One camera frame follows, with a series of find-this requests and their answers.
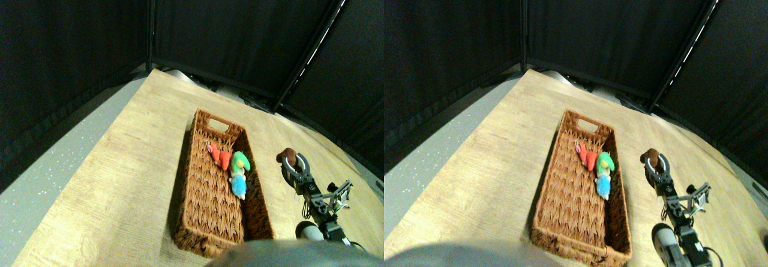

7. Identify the brown plush toy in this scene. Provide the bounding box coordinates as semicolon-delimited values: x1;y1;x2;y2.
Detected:
276;148;299;167
640;148;662;167

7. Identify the pale blue white plush toy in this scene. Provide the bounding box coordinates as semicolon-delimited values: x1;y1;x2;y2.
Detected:
230;172;248;200
594;172;613;201

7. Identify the green plush toy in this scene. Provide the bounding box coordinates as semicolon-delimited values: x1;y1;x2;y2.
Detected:
595;152;616;176
231;151;251;176

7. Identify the orange plush toy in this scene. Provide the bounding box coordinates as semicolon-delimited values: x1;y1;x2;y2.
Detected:
574;142;599;172
207;142;233;172

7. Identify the grey curtain stand foot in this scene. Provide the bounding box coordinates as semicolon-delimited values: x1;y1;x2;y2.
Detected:
216;84;277;113

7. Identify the black curtain stand pole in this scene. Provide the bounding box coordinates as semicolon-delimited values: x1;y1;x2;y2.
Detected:
146;0;158;71
646;0;733;113
518;0;530;71
271;0;359;113

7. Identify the brown wicker basket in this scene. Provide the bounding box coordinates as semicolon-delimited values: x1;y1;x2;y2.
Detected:
530;109;633;267
174;109;275;258

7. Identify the black bracket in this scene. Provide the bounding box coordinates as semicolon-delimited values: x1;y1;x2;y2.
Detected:
326;180;354;212
684;182;712;215

